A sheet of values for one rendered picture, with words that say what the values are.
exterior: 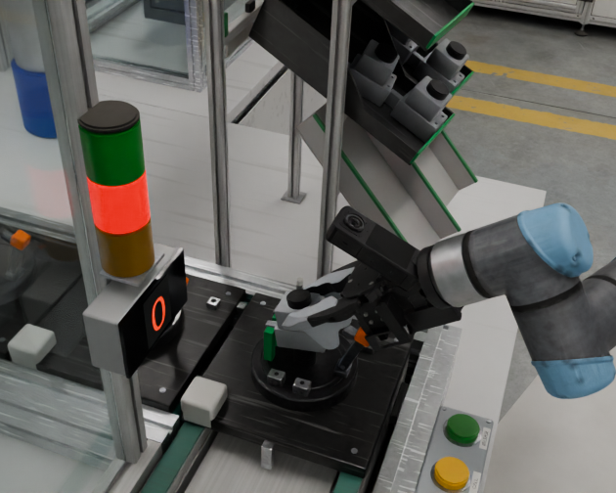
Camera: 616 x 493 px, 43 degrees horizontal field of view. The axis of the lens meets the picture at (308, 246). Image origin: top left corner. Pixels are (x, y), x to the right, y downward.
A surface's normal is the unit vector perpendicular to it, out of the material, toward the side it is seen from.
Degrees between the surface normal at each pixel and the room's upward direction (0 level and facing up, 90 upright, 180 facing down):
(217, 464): 0
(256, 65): 0
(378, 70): 96
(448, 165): 90
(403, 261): 22
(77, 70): 90
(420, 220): 45
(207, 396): 0
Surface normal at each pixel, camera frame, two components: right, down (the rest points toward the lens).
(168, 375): 0.04, -0.79
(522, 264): -0.50, 0.28
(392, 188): 0.64, -0.33
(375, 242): 0.38, -0.62
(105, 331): -0.34, 0.57
